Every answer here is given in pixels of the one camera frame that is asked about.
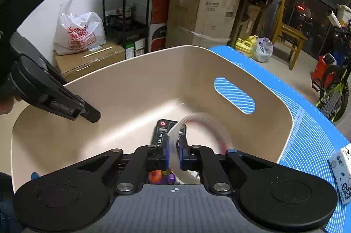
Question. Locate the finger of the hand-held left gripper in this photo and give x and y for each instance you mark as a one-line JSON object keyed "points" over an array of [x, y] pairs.
{"points": [[82, 110]]}

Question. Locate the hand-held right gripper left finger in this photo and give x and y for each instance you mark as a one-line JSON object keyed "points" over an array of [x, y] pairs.
{"points": [[165, 153]]}

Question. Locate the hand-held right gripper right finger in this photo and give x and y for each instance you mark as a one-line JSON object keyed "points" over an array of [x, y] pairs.
{"points": [[182, 153]]}

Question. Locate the transparent tape roll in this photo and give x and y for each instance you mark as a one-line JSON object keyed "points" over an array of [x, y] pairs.
{"points": [[173, 139]]}

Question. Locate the black remote control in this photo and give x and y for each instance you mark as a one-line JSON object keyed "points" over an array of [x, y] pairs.
{"points": [[161, 130]]}

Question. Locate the orange purple toy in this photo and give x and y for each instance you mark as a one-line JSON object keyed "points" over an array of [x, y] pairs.
{"points": [[157, 176]]}

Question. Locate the beige plastic basin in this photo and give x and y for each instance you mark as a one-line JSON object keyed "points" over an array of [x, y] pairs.
{"points": [[123, 101]]}

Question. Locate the person's left hand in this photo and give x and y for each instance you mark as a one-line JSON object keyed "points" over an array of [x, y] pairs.
{"points": [[6, 106]]}

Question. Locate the taped cardboard box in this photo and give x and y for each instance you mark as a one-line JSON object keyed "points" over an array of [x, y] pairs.
{"points": [[90, 62]]}

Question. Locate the white red-print plastic bag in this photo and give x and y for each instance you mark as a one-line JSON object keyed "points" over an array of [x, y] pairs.
{"points": [[79, 29]]}

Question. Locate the black utility cart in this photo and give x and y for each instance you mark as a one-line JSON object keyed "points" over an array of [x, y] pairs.
{"points": [[126, 29]]}

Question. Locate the white red appliance box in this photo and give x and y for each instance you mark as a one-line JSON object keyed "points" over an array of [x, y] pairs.
{"points": [[158, 38]]}

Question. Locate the person's dark pants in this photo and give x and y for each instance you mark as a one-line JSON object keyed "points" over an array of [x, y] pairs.
{"points": [[6, 200]]}

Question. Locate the yellow detergent bottle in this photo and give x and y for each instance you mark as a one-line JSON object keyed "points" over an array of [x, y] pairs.
{"points": [[242, 45], [253, 39]]}

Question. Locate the blue silicone mat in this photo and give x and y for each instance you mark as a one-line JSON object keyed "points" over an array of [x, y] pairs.
{"points": [[307, 139]]}

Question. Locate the translucent grey plastic bag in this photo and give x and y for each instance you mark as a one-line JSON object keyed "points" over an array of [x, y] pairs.
{"points": [[263, 50]]}

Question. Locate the plastic wrapped cardboard box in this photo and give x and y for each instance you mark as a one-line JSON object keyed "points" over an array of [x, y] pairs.
{"points": [[203, 16]]}

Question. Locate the green black bicycle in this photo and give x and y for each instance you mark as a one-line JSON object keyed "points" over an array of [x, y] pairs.
{"points": [[333, 95]]}

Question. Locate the white tissue pack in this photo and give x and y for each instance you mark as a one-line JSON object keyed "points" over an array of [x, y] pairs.
{"points": [[342, 175]]}

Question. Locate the red plastic container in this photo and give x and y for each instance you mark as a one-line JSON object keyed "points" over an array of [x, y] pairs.
{"points": [[322, 71]]}

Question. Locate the wooden chair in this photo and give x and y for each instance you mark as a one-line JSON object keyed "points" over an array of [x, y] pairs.
{"points": [[292, 29]]}

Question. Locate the white paper roll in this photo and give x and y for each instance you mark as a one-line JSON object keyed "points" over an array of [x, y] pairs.
{"points": [[334, 19]]}

